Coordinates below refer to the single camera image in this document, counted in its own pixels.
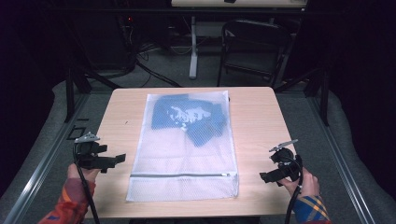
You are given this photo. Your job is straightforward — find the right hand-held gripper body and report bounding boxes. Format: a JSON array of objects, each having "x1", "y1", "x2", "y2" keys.
[{"x1": 268, "y1": 138, "x2": 304, "y2": 185}]

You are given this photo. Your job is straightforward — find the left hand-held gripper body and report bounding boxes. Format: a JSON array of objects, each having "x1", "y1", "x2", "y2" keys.
[{"x1": 74, "y1": 132, "x2": 108, "y2": 171}]

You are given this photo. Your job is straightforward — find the white mesh laundry bag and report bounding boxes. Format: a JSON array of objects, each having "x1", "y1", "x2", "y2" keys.
[{"x1": 125, "y1": 90, "x2": 240, "y2": 203}]

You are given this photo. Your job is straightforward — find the person's left hand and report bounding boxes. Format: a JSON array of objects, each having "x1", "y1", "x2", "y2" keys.
[{"x1": 66, "y1": 162, "x2": 103, "y2": 184}]

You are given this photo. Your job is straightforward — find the person's right hand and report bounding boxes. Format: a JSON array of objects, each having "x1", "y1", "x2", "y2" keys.
[{"x1": 277, "y1": 167, "x2": 321, "y2": 199}]

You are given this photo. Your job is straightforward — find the blue printed garment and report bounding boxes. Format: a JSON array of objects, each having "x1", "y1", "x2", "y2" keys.
[{"x1": 150, "y1": 93, "x2": 229, "y2": 148}]

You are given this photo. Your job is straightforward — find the dark computer cabinet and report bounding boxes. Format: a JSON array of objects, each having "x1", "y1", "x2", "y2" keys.
[{"x1": 70, "y1": 12, "x2": 135, "y2": 72}]

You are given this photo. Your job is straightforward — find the black folding chair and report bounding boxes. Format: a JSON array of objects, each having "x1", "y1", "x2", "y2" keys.
[{"x1": 216, "y1": 18, "x2": 294, "y2": 89}]

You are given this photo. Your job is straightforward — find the white desk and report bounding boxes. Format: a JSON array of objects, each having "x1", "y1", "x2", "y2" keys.
[{"x1": 170, "y1": 0, "x2": 310, "y2": 80}]

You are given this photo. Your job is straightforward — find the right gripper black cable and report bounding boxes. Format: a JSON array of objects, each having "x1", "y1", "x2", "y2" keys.
[{"x1": 283, "y1": 154, "x2": 304, "y2": 224}]

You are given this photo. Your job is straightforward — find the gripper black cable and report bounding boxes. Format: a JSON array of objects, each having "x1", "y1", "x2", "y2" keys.
[
  {"x1": 283, "y1": 154, "x2": 304, "y2": 224},
  {"x1": 72, "y1": 142, "x2": 101, "y2": 224}
]

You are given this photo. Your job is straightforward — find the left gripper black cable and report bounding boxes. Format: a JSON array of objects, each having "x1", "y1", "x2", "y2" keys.
[{"x1": 72, "y1": 142, "x2": 101, "y2": 224}]

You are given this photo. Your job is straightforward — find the aluminium floor rail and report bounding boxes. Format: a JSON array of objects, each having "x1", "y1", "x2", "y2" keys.
[
  {"x1": 305, "y1": 95, "x2": 377, "y2": 224},
  {"x1": 2, "y1": 92, "x2": 91, "y2": 224}
]

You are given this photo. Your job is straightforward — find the black metal stand frame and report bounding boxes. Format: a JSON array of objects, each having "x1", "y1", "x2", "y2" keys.
[
  {"x1": 63, "y1": 65, "x2": 123, "y2": 124},
  {"x1": 274, "y1": 67, "x2": 332, "y2": 127}
]

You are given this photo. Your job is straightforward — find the black floor cables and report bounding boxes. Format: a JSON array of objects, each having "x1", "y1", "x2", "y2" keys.
[{"x1": 133, "y1": 39, "x2": 182, "y2": 89}]

